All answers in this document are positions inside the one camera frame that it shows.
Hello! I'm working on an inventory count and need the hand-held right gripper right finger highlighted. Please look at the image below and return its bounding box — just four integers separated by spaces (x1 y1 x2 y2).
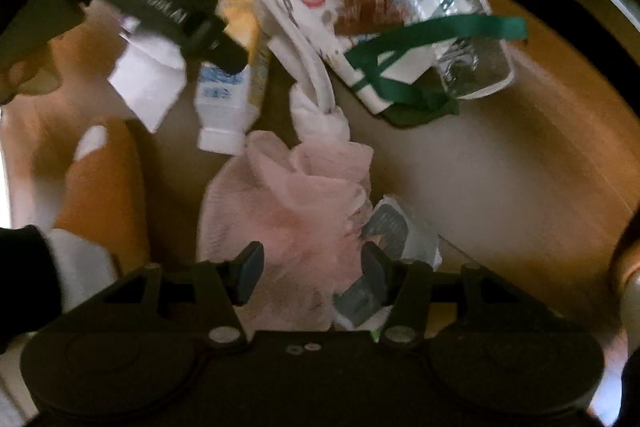
360 241 541 350

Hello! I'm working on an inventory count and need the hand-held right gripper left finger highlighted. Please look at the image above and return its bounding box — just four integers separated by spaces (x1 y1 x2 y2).
101 241 266 349

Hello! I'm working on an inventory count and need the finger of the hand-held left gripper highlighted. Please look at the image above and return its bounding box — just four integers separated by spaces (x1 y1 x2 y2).
184 19 251 76

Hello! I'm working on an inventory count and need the grey and white wrapper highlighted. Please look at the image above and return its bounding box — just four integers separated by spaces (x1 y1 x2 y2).
332 195 444 331

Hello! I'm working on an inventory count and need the pink mesh bag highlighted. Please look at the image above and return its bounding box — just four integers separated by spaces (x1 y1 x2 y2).
197 130 376 333

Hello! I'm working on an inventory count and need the white paper sheet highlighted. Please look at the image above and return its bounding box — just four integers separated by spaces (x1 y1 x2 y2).
107 19 189 134

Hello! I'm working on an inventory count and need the red-brown snack packet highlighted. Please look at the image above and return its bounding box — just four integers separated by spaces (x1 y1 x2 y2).
330 0 402 36

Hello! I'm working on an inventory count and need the yellow packet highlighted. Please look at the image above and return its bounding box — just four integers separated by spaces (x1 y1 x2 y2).
220 0 274 108

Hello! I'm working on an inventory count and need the white bottle with blue label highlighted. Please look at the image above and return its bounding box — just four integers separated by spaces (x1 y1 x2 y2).
196 59 262 156

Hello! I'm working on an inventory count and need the white crumpled tissue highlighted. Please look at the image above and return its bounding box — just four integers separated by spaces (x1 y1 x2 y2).
290 84 354 148

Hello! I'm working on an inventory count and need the brown paper bag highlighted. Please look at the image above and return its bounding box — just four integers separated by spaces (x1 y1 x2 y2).
30 119 152 269

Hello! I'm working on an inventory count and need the white cloth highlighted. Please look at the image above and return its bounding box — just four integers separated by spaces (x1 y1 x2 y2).
47 229 120 289

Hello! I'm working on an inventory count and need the dark cloth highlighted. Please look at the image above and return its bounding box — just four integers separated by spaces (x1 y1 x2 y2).
0 224 67 354

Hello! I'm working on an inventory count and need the beige rounded object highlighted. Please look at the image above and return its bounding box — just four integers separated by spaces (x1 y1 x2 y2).
607 227 640 344

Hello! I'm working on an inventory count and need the white bag with green handles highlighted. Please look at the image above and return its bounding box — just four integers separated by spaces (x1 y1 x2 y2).
345 14 529 128

